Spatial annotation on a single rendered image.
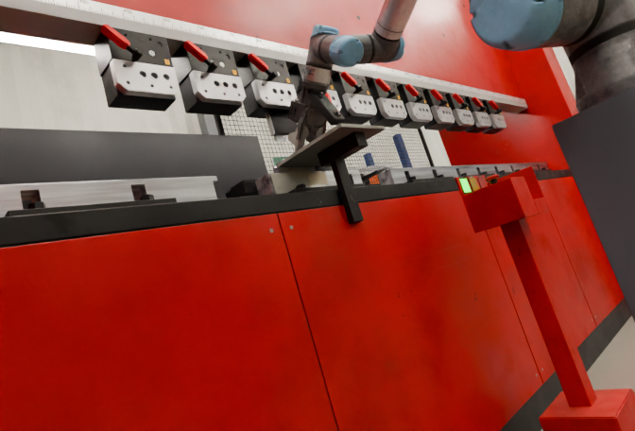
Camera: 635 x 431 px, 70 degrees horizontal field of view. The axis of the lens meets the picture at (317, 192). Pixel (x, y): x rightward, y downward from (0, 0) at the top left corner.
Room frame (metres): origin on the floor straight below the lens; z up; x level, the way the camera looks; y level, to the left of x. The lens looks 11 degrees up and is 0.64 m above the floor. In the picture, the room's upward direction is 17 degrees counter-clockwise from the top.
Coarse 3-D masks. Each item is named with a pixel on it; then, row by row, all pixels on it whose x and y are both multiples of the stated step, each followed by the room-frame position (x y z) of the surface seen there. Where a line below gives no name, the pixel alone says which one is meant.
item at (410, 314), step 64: (448, 192) 1.60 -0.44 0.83; (576, 192) 2.66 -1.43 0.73; (0, 256) 0.64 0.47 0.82; (64, 256) 0.70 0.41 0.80; (128, 256) 0.77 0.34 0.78; (192, 256) 0.85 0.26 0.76; (256, 256) 0.96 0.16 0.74; (320, 256) 1.09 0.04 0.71; (384, 256) 1.26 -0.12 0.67; (448, 256) 1.50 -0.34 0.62; (576, 256) 2.34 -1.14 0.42; (0, 320) 0.63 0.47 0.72; (64, 320) 0.68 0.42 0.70; (128, 320) 0.75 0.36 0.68; (192, 320) 0.83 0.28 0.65; (256, 320) 0.93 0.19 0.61; (320, 320) 1.05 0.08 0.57; (384, 320) 1.20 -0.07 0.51; (448, 320) 1.41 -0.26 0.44; (512, 320) 1.69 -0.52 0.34; (576, 320) 2.11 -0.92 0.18; (0, 384) 0.62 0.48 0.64; (64, 384) 0.67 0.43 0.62; (128, 384) 0.74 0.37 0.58; (192, 384) 0.81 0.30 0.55; (256, 384) 0.90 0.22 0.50; (320, 384) 1.01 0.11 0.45; (384, 384) 1.15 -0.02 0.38; (448, 384) 1.33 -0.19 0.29; (512, 384) 1.58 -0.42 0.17
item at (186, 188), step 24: (0, 192) 0.74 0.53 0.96; (24, 192) 0.78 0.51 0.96; (48, 192) 0.80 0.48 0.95; (72, 192) 0.83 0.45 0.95; (96, 192) 0.86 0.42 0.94; (120, 192) 0.89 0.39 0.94; (144, 192) 0.94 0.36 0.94; (168, 192) 0.97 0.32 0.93; (192, 192) 1.01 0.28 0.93; (0, 216) 0.74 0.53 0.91
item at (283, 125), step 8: (272, 112) 1.27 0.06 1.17; (280, 112) 1.30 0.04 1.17; (272, 120) 1.27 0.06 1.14; (280, 120) 1.29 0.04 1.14; (288, 120) 1.31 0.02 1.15; (272, 128) 1.27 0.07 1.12; (280, 128) 1.28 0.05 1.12; (288, 128) 1.31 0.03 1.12; (296, 128) 1.33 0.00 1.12; (280, 136) 1.29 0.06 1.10
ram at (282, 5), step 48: (0, 0) 0.77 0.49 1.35; (96, 0) 0.91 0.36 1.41; (144, 0) 1.00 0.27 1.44; (192, 0) 1.11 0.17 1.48; (240, 0) 1.23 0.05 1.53; (288, 0) 1.40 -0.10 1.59; (336, 0) 1.60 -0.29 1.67; (384, 0) 1.87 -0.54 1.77; (432, 0) 2.25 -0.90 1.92; (240, 48) 1.19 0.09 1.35; (432, 48) 2.09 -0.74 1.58; (480, 48) 2.55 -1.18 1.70; (480, 96) 2.34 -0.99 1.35
